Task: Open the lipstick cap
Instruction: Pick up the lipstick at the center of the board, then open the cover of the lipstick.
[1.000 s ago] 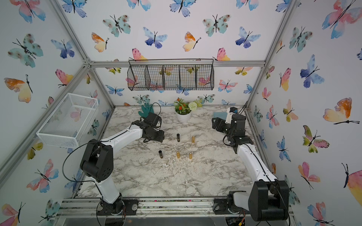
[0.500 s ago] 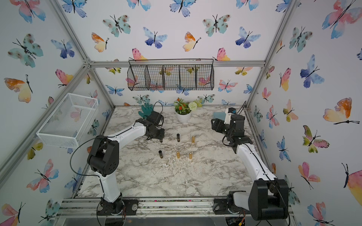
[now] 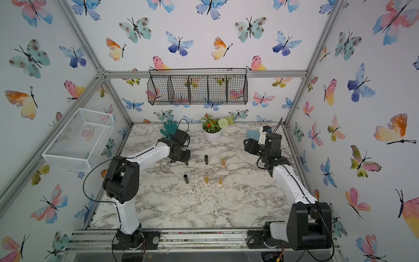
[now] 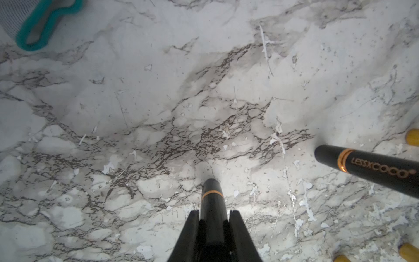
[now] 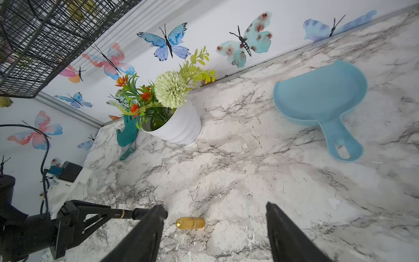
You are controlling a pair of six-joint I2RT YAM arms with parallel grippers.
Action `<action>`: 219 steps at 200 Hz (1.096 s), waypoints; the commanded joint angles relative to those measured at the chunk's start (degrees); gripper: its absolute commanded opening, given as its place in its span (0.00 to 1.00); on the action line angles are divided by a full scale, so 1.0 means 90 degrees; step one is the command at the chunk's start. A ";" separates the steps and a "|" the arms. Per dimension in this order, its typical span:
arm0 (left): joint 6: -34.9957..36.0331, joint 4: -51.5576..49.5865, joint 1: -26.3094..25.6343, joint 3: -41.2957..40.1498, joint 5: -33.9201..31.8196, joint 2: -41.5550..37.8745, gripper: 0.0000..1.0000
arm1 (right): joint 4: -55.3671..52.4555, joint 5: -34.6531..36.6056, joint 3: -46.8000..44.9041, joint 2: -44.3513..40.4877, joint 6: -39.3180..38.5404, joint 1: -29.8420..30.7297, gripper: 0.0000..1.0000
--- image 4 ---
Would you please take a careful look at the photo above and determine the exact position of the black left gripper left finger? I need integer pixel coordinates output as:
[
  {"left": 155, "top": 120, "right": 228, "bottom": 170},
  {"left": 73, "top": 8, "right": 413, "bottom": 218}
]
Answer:
[{"left": 167, "top": 211, "right": 200, "bottom": 262}]

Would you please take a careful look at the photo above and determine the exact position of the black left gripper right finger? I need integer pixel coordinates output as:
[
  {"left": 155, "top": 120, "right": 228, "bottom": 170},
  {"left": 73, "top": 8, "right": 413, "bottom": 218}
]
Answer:
[{"left": 229, "top": 210, "right": 262, "bottom": 262}]

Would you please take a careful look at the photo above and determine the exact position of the black lipstick tube gold ring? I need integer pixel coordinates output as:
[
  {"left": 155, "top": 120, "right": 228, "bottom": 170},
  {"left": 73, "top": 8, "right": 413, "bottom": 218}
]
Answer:
[{"left": 199, "top": 178, "right": 230, "bottom": 262}]

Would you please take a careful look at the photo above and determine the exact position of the black lipstick tube lessxcoco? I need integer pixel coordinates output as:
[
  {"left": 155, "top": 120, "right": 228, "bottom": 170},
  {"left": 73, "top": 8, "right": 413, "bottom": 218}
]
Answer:
[{"left": 314, "top": 145, "right": 419, "bottom": 199}]

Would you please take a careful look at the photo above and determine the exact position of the small gold lipstick cap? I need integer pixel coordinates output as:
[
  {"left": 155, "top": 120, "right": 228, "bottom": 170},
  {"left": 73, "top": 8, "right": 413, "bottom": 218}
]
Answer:
[{"left": 405, "top": 129, "right": 419, "bottom": 147}]

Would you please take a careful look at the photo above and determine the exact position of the teal hand-shaped silicone mat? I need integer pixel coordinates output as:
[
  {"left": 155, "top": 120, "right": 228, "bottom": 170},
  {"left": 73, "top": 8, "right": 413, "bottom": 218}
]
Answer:
[{"left": 1, "top": 0, "right": 84, "bottom": 51}]

